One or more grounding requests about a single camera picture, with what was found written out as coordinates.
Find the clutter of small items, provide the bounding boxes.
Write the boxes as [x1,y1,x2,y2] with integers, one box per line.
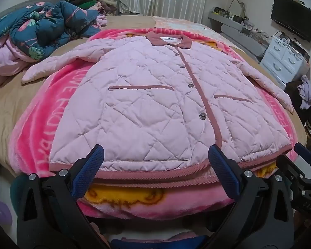
[213,5,272,40]

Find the black television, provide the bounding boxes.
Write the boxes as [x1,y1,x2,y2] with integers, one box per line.
[270,0,311,42]

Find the white drawer chest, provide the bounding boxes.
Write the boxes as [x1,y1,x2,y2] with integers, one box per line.
[259,35,310,89]

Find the grey headboard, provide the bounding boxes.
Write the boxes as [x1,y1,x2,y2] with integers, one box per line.
[208,10,270,57]

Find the dark cloth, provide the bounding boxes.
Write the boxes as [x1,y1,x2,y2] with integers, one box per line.
[285,82,311,135]

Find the pile of clothes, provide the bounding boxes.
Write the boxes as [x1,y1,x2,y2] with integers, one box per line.
[67,0,120,16]

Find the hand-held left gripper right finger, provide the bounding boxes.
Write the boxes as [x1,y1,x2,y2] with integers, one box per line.
[208,144,301,249]

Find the bed with tan sheet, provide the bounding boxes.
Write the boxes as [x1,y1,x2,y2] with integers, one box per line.
[0,14,309,187]

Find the grey pillow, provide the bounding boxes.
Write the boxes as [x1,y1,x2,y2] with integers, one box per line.
[0,0,68,18]

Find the blue floral duvet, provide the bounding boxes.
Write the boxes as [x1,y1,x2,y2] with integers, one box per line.
[0,1,107,86]

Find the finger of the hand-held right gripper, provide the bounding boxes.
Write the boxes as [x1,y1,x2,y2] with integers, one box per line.
[294,143,311,168]
[276,155,311,212]

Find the blue cloth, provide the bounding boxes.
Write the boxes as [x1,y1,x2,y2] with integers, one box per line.
[110,235,208,249]

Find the peach patterned blanket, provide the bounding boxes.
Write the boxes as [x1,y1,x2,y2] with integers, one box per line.
[152,16,223,35]

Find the purple garment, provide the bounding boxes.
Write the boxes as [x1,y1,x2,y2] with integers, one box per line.
[298,75,311,110]

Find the pink printed blanket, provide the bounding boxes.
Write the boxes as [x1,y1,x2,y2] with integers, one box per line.
[9,27,307,220]

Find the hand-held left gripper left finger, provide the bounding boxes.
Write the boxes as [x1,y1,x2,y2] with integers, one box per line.
[17,144,112,249]

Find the pink quilted jacket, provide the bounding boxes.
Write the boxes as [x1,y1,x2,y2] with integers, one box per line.
[21,30,294,181]

